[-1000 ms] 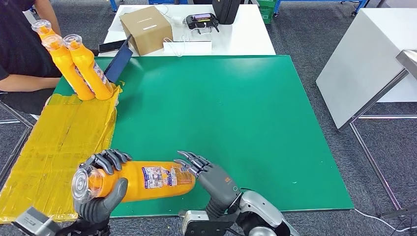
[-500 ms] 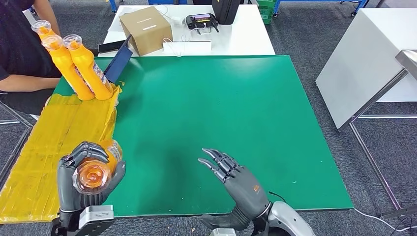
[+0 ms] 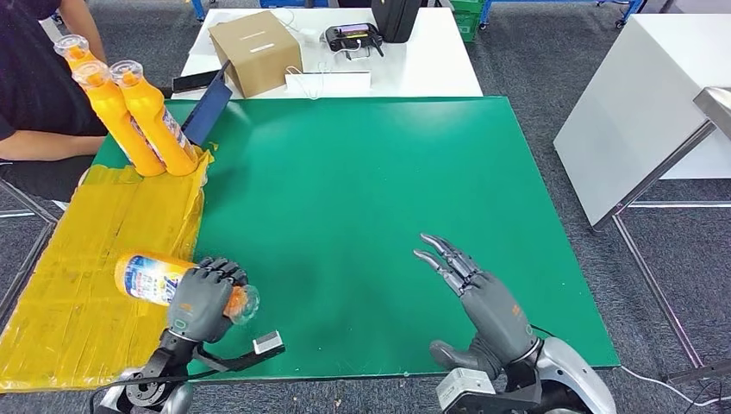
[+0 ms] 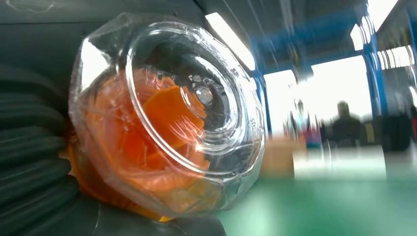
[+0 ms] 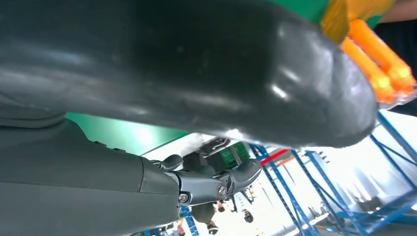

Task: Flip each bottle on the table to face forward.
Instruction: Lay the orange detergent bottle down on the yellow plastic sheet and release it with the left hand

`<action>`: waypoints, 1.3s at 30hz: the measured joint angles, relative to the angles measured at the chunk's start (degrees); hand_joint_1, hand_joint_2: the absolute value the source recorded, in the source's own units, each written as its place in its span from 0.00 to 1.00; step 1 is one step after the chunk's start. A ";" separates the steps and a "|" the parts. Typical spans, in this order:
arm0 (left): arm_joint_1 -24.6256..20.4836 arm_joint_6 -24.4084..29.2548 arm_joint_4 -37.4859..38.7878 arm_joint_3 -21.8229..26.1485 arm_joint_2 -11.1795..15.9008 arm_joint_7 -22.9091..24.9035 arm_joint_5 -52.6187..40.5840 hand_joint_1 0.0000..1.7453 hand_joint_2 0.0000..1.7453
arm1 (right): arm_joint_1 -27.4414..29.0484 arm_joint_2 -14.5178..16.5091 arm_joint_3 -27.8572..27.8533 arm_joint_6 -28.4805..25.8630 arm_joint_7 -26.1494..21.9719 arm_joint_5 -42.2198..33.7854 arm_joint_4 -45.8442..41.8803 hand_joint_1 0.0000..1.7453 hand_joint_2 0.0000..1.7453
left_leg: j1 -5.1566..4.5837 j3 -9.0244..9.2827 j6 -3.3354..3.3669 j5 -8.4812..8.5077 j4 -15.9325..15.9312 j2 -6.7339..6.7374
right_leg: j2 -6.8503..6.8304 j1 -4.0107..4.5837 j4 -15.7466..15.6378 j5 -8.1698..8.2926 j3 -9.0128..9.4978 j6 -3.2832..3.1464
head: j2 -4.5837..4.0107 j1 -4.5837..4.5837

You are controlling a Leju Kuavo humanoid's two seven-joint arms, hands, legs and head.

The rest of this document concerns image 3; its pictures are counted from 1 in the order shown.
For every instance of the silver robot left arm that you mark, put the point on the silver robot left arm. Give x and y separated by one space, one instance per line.
154 377

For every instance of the person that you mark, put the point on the person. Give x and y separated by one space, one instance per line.
34 85

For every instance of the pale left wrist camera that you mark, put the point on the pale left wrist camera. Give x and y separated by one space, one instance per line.
268 343

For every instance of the grey metal desk frame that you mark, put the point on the grey metal desk frame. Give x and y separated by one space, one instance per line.
685 204

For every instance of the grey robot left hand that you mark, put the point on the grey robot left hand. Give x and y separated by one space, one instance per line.
200 308

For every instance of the black smartphone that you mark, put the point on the black smartphone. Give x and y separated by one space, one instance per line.
193 81

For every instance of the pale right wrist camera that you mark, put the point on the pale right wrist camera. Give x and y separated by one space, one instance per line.
465 388

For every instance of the black bag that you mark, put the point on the black bag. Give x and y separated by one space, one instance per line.
395 17

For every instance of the yellow taped sheet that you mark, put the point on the yellow taped sheet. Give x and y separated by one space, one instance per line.
85 240

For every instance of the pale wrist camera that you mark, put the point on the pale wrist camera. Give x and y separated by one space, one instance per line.
465 388
268 343

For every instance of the steel table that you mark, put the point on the steel table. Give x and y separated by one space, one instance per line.
718 108

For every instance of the person's right forearm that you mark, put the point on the person's right forearm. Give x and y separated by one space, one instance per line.
45 147

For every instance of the green table mat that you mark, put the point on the green table mat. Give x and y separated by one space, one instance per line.
342 183

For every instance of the white tilted desk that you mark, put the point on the white tilted desk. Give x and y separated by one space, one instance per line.
628 106

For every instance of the white table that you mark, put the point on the white table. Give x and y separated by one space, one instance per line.
428 64

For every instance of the black handheld controller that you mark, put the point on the black handheld controller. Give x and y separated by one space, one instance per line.
349 37

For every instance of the person's left forearm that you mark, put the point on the person's left forearm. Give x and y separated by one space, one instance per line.
85 23

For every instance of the brown cardboard box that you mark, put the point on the brown cardboard box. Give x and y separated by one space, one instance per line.
258 51

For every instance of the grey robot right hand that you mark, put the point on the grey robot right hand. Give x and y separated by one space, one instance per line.
497 320

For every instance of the orange bottle with clear cap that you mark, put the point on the orange bottle with clear cap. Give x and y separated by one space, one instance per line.
148 280
117 123
77 54
151 120

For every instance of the dark blue tablet case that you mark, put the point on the dark blue tablet case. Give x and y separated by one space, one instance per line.
208 108

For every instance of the green plastic crate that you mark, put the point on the green plastic crate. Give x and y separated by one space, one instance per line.
467 23

